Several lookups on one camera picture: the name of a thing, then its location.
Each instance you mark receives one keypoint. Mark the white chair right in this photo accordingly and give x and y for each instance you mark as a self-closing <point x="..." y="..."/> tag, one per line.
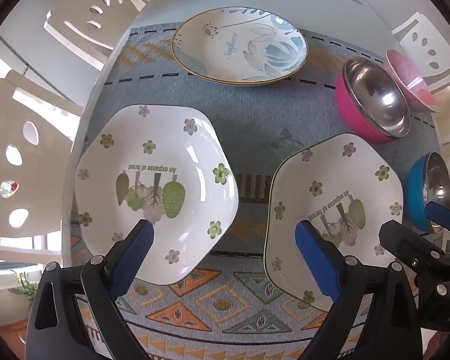
<point x="427" y="49"/>

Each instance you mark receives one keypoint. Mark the white chair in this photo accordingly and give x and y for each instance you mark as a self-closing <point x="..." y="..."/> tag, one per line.
<point x="91" y="29"/>
<point x="427" y="49"/>

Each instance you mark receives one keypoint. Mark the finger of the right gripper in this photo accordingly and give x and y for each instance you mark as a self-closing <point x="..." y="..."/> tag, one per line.
<point x="409" y="247"/>
<point x="438" y="214"/>

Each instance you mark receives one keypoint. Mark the beige chair near left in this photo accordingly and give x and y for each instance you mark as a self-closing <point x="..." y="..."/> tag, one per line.
<point x="37" y="131"/>

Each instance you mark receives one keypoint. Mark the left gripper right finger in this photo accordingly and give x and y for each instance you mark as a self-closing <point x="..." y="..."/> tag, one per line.
<point x="346" y="280"/>

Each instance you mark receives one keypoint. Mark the blue woven table runner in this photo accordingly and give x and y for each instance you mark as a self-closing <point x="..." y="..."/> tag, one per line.
<point x="226" y="308"/>

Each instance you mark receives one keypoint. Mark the blue steel bowl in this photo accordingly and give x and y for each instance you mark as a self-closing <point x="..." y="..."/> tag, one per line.
<point x="428" y="181"/>

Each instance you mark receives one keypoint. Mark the round blue floral plate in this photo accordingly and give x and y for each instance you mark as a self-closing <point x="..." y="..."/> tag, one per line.
<point x="239" y="46"/>

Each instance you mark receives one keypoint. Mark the pink steel bowl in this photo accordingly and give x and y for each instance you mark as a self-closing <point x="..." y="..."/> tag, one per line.
<point x="370" y="102"/>

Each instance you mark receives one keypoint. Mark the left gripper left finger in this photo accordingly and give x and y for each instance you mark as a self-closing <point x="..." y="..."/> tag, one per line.
<point x="106" y="278"/>

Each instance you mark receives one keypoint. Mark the pink patterned ceramic bowl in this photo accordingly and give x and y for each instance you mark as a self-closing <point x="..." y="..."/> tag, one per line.
<point x="411" y="83"/>

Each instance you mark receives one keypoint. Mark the white chair far left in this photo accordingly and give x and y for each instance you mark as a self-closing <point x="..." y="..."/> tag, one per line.
<point x="91" y="29"/>

